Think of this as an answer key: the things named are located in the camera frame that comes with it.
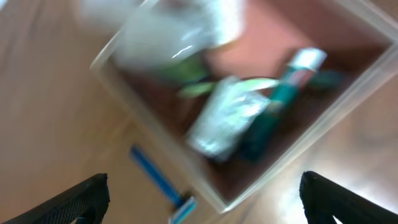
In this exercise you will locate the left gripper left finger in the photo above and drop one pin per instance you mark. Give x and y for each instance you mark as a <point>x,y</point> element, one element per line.
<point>86,202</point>

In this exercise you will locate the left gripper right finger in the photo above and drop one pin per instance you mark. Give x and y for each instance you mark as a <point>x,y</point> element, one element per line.
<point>325,202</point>

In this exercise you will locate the blue disposable razor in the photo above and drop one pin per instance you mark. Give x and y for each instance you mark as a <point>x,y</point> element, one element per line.
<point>184,205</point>

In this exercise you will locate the white green sachet packet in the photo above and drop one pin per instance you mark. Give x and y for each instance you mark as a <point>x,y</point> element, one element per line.
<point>223,120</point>

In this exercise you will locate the red green toothpaste tube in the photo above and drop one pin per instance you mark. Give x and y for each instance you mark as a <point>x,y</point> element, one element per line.
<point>299,71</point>

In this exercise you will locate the green white toothbrush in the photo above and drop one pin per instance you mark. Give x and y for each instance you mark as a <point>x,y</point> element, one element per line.
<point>205,88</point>

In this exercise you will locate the clear pump bottle dark liquid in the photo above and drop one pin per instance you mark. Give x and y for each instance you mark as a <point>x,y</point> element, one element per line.
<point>164,44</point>

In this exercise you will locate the white squeeze tube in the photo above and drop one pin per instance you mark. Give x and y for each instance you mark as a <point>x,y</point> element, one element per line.
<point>224,18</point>

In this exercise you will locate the white box with pink interior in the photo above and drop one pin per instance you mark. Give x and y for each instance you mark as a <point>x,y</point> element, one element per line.
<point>360,40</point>

